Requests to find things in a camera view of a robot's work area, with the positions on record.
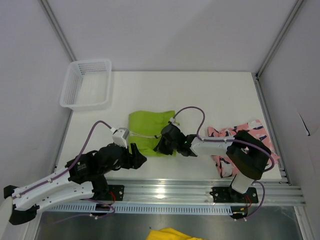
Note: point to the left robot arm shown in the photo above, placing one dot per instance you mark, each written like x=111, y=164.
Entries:
x=57, y=188

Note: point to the yellow cloth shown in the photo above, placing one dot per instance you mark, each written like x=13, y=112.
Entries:
x=169, y=234

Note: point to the right aluminium frame post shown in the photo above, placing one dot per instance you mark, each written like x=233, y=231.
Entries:
x=285, y=28

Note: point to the white perforated plastic basket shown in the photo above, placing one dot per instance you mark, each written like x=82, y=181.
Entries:
x=88, y=85

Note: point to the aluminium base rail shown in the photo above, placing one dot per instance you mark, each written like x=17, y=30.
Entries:
x=196, y=192

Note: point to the lime green shorts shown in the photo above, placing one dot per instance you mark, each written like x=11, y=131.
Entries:
x=145, y=130

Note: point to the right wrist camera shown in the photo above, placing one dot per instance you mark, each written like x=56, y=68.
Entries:
x=173, y=121

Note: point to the aluminium frame post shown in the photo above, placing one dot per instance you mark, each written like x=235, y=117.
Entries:
x=285, y=28
x=55, y=25

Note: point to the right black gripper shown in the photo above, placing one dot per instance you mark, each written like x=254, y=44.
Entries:
x=161, y=148

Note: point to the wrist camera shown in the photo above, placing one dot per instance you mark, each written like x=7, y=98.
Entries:
x=120, y=136
x=173, y=121

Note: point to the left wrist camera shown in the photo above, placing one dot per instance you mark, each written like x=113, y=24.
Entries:
x=120, y=136

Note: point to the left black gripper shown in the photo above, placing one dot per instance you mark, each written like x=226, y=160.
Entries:
x=135, y=160

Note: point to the left aluminium frame post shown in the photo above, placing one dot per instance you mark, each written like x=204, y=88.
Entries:
x=55, y=25

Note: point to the slotted cable duct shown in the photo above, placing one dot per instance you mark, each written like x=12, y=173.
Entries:
x=132, y=208

